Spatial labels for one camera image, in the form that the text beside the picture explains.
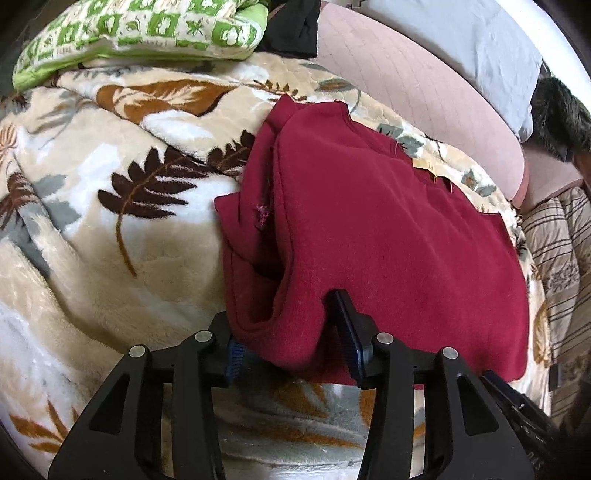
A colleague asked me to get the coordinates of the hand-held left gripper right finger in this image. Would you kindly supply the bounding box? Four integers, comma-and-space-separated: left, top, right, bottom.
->
325, 290, 529, 480

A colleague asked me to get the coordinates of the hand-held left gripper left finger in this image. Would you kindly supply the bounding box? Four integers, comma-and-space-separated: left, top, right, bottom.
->
48, 311, 250, 480

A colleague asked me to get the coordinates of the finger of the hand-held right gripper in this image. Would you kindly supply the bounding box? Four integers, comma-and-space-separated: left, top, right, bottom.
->
480, 369, 555, 432

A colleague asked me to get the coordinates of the dark red sweater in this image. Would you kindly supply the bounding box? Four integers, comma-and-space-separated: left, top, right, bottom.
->
215, 95, 531, 386

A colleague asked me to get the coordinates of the striped beige cushion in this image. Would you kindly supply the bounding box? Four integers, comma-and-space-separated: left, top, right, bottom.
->
522, 185, 591, 430

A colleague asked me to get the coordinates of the leaf print fleece blanket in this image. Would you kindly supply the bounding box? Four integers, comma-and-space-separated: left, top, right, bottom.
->
0, 51, 555, 480

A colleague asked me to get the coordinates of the pale pink cushion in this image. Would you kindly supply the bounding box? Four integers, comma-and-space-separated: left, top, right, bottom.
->
521, 147, 583, 210

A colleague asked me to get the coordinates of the pink bolster pillow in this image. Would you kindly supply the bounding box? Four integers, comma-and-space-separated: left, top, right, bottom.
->
310, 2, 529, 208

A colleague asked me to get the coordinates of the dark furry cloth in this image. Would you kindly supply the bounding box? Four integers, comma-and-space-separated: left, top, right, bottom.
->
531, 76, 591, 160

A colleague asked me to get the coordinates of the black garment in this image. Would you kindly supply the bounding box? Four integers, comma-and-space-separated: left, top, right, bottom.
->
256, 0, 321, 60

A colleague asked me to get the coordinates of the light blue pillow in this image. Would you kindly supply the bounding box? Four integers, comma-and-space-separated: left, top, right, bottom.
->
365, 0, 543, 141

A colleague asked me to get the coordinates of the green checkered pillow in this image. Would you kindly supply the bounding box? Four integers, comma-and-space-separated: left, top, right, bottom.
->
13, 0, 269, 90

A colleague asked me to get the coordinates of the white padded headboard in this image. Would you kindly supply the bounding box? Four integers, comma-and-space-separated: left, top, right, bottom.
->
522, 0, 583, 70

